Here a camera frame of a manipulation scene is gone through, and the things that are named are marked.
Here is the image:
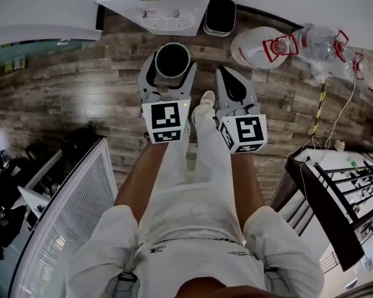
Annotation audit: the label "dark grey cup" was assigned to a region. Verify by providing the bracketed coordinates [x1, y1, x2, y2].
[154, 42, 191, 78]

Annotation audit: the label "person's white shirt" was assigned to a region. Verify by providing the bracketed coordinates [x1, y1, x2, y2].
[65, 205, 326, 298]

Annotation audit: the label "dark wooden table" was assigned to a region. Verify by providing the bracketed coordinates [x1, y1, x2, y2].
[284, 147, 373, 271]

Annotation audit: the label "white bin with black liner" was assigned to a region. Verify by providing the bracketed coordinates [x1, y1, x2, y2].
[203, 0, 237, 38]

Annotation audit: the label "black bag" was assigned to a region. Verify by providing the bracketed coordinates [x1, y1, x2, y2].
[61, 128, 105, 158]

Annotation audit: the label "clear water jug red handle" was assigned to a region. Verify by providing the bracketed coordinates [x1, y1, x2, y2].
[293, 23, 349, 63]
[309, 47, 365, 88]

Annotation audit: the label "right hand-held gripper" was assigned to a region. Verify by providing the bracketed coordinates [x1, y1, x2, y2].
[215, 66, 267, 155]

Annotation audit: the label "white water dispenser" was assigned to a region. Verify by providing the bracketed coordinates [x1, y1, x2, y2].
[96, 0, 213, 37]

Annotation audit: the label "black metal rack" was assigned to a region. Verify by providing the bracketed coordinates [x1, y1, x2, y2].
[312, 156, 373, 229]

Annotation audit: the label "person's right white shoe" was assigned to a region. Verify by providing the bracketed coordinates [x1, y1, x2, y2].
[198, 90, 216, 107]

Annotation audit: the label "yellow black hazard strip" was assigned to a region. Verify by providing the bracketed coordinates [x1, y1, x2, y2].
[310, 79, 328, 136]

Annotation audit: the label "white cable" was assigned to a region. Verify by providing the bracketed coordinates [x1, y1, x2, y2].
[325, 76, 358, 155]

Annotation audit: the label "person's right forearm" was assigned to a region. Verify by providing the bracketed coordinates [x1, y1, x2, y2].
[231, 152, 266, 226]

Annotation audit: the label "person's chin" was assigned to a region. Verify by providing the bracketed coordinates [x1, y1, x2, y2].
[177, 276, 268, 298]

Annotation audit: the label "black slatted chair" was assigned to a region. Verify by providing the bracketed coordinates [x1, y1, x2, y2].
[287, 202, 316, 235]

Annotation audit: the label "cloudy water jug red handle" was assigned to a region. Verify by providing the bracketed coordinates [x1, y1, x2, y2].
[229, 26, 300, 71]

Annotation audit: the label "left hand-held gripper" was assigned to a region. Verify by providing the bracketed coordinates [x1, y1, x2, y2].
[137, 54, 198, 145]

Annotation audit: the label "frosted glass door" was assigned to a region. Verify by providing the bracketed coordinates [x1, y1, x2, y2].
[0, 37, 97, 83]

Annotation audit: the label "grey shoulder strap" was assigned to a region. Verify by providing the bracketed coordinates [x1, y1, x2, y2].
[264, 267, 290, 298]
[113, 271, 140, 298]

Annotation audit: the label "person's left forearm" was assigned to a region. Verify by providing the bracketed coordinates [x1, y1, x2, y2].
[114, 141, 170, 223]

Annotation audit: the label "person's white trousers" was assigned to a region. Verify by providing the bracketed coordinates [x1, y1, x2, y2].
[138, 104, 246, 245]

